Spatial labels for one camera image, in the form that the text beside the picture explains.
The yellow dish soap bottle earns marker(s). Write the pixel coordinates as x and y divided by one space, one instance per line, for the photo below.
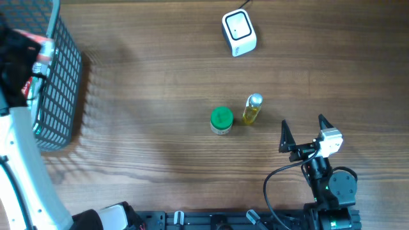
252 108

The green lid white jar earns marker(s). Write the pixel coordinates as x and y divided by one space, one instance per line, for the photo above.
221 120

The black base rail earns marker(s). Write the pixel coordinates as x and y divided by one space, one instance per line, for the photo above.
223 220

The dark grey plastic basket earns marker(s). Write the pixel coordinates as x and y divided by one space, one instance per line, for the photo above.
52 101

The red white tissue pack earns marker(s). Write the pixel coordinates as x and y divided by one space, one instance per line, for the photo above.
48 47

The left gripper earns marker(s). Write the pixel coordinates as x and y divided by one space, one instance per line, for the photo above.
18 41

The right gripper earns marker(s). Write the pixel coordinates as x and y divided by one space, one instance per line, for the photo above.
287 144

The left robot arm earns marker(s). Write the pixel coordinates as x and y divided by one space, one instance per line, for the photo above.
27 193

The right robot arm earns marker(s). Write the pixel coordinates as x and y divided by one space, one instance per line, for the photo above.
333 188

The white barcode scanner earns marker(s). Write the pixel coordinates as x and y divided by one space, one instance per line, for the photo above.
238 32

